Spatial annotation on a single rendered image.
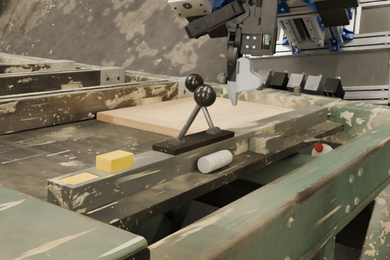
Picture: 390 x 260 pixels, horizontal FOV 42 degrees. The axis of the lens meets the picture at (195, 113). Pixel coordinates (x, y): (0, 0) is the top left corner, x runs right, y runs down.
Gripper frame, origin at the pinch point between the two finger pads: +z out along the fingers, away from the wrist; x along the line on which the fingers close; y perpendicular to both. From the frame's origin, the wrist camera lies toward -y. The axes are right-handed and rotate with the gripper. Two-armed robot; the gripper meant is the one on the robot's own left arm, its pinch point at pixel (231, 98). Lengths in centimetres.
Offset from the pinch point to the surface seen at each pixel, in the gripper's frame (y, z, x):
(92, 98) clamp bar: -38.7, 6.9, 22.3
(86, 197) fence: -13.0, 10.0, -33.4
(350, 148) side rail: 22.2, 7.1, 0.8
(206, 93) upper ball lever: -1.8, -2.6, -13.8
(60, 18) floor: -177, -9, 257
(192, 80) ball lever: -7.8, -2.5, 0.9
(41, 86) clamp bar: -66, 9, 44
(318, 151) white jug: 18, 39, 124
